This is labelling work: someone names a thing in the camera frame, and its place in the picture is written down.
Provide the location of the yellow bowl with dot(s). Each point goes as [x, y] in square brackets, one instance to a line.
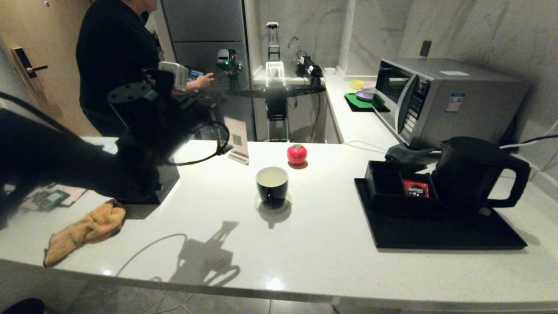
[357, 84]

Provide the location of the black mug white inside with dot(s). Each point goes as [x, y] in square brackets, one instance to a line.
[272, 188]

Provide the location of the black round platform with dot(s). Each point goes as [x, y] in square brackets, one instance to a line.
[279, 90]

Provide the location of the black serving tray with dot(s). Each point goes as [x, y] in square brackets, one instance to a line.
[436, 235]

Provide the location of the teal card packet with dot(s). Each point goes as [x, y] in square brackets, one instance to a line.
[50, 198]

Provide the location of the black compartment organizer box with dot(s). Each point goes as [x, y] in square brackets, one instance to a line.
[383, 187]

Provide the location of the person's right hand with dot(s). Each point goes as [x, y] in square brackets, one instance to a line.
[203, 81]

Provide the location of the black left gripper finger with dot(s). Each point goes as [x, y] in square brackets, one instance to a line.
[205, 114]
[202, 99]

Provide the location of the silver microwave oven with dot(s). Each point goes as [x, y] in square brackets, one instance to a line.
[471, 107]

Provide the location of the purple bowl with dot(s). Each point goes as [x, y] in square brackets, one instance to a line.
[366, 94]

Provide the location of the person in black shirt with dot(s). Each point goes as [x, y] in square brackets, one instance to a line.
[113, 56]

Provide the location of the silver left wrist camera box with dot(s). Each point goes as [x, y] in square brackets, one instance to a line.
[174, 75]

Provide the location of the black electronic door lock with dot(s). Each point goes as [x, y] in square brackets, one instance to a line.
[26, 65]

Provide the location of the stainless steel refrigerator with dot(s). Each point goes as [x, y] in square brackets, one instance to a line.
[205, 22]

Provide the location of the dark wall outlet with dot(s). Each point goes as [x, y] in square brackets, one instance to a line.
[426, 48]

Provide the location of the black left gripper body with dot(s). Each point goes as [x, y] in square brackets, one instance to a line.
[183, 122]

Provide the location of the dark grey cloth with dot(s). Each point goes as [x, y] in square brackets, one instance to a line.
[407, 153]

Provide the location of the QR code sign card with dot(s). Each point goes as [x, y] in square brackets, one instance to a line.
[240, 137]

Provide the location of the red tomato shaped timer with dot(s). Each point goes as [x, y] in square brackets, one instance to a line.
[297, 154]

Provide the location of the grey upright robot arm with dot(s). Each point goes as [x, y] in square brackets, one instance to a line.
[273, 41]

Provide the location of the pink paper envelope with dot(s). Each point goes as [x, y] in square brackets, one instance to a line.
[76, 194]

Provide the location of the red coffee sachet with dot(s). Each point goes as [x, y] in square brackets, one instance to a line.
[415, 188]

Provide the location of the green mat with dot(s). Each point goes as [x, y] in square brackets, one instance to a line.
[357, 101]

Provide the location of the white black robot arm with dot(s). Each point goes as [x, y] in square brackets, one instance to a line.
[310, 67]

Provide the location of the orange terry cloth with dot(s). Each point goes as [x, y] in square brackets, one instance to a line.
[83, 231]

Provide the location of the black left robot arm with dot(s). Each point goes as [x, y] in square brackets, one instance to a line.
[65, 157]

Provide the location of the black rounded object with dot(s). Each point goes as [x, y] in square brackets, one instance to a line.
[22, 306]

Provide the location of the black glossy tissue box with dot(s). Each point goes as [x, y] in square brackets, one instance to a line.
[170, 179]

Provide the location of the black electric kettle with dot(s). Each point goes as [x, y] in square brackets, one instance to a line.
[471, 174]

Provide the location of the open laptop blue screen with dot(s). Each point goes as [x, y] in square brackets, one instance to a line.
[195, 73]

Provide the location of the black robot torso column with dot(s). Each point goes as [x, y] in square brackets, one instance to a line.
[277, 114]

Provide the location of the glowing white frame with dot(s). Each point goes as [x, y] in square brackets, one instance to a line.
[276, 64]

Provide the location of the chrome kitchen faucet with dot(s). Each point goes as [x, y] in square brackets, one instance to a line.
[296, 43]

